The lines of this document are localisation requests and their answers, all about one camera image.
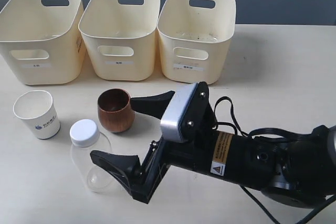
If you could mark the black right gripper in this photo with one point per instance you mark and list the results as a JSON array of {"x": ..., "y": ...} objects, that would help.
[{"x": 206, "y": 150}]

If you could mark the left cream plastic bin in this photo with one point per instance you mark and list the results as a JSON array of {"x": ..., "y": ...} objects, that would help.
[{"x": 41, "y": 41}]

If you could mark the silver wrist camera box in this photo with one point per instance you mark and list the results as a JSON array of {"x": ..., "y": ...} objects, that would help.
[{"x": 171, "y": 121}]

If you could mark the white paper cup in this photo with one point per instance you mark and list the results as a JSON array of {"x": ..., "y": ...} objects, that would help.
[{"x": 37, "y": 111}]

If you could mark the right cream plastic bin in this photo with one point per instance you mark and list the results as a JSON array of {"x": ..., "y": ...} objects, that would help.
[{"x": 194, "y": 38}]

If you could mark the middle cream plastic bin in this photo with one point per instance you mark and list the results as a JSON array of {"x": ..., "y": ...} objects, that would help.
[{"x": 120, "y": 37}]

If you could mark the cream plastic bin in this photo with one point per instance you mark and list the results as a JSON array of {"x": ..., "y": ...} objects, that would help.
[
  {"x": 194, "y": 38},
  {"x": 120, "y": 37},
  {"x": 41, "y": 41}
]

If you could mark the brown wooden cup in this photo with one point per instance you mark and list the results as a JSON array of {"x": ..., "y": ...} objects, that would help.
[{"x": 114, "y": 110}]

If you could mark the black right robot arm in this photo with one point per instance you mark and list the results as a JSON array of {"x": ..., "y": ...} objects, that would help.
[{"x": 290, "y": 168}]

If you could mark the clear plastic bottle white cap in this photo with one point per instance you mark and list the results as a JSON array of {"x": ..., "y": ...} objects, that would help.
[{"x": 86, "y": 137}]

